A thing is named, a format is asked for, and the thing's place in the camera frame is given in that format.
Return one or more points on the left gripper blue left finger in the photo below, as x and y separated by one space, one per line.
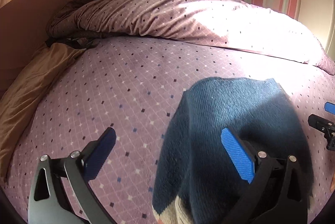
48 201

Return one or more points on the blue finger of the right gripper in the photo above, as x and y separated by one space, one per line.
329 107

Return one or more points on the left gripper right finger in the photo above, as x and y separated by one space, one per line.
276 190

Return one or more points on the navy argyle knit sweater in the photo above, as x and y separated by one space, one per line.
196 182

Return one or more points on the tan satin pillow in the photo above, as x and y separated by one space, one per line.
22 98

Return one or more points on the purple dotted bed sheet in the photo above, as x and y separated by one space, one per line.
134 86

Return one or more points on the purple dotted folded duvet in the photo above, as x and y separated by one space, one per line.
230 24

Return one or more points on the brown padded headboard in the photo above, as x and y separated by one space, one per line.
23 24

